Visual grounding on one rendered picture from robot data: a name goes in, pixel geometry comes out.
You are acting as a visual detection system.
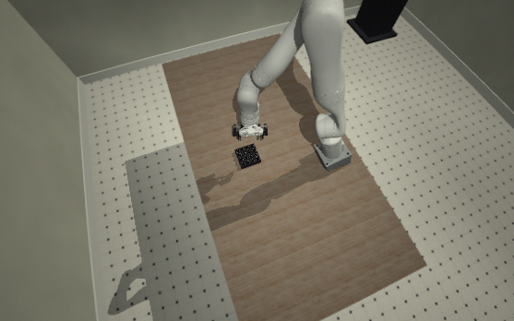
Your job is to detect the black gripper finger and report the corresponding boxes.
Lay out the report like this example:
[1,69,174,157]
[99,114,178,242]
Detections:
[233,125,241,140]
[259,124,268,140]

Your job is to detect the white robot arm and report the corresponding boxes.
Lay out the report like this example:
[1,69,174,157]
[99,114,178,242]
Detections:
[237,0,346,159]

